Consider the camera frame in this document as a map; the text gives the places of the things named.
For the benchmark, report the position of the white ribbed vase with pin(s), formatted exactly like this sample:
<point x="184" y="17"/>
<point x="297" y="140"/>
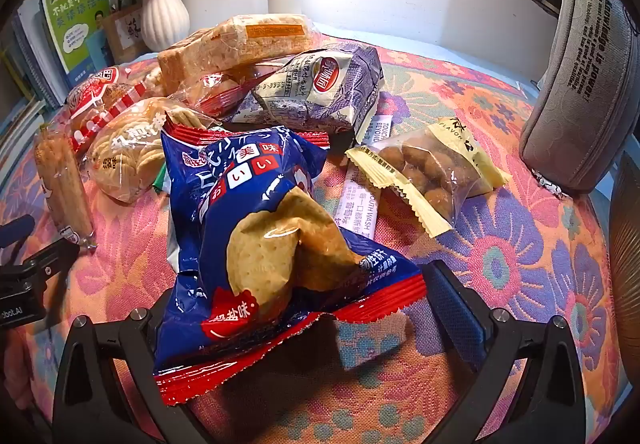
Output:
<point x="162" y="14"/>

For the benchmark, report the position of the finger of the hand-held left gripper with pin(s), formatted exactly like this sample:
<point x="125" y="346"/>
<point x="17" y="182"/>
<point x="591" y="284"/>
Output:
<point x="15" y="230"/>
<point x="52" y="261"/>

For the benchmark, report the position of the blue red biscuit bag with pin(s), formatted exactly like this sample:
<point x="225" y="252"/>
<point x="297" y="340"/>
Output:
<point x="250" y="184"/>

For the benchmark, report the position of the clear stick cracker packet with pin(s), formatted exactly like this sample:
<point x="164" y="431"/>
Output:
<point x="60" y="179"/>

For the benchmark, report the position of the clear yellow-edged nut packet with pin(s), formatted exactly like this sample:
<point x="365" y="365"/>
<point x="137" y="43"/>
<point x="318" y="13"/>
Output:
<point x="430" y="169"/>

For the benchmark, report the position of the stack of books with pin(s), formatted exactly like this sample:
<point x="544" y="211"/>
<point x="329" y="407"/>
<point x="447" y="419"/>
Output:
<point x="30" y="74"/>

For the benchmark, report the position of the clear round cracker bag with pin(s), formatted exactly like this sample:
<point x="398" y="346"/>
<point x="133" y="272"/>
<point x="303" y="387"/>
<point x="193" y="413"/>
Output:
<point x="130" y="149"/>

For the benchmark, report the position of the grey pencil case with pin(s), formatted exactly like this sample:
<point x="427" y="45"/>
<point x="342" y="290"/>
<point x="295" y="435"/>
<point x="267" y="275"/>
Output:
<point x="575" y="74"/>

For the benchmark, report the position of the wooden photo frame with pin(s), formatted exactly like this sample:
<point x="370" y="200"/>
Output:
<point x="125" y="31"/>

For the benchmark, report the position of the purple white snack packet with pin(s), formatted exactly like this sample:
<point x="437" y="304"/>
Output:
<point x="320" y="99"/>

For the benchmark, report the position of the floral tablecloth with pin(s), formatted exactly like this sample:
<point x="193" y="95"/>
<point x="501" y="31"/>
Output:
<point x="500" y="249"/>

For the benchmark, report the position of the black flat box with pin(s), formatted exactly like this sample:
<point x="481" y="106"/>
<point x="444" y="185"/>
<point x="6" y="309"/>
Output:
<point x="340" y="136"/>

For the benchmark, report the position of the clear bread package orange label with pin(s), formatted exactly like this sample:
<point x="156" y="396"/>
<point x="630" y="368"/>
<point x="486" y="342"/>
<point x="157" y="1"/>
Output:
<point x="240" y="49"/>

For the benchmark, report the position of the grey round basket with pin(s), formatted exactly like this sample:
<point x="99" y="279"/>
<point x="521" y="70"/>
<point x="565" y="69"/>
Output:
<point x="627" y="249"/>

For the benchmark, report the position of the red white striped snack bag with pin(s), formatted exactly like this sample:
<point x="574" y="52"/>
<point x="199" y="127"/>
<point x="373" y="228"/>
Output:
<point x="100" y="91"/>

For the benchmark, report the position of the red clear bun packet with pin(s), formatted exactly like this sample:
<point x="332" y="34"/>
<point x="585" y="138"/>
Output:
<point x="220" y="96"/>

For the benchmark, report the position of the green white packet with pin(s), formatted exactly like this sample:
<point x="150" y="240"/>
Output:
<point x="161" y="179"/>

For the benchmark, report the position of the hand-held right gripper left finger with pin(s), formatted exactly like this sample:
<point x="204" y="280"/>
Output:
<point x="132" y="349"/>

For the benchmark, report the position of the purple white mouthwash sachet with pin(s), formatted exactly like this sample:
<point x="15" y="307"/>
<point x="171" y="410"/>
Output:
<point x="357" y="204"/>

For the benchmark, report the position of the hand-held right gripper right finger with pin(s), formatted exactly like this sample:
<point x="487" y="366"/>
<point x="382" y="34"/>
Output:
<point x="457" y="309"/>

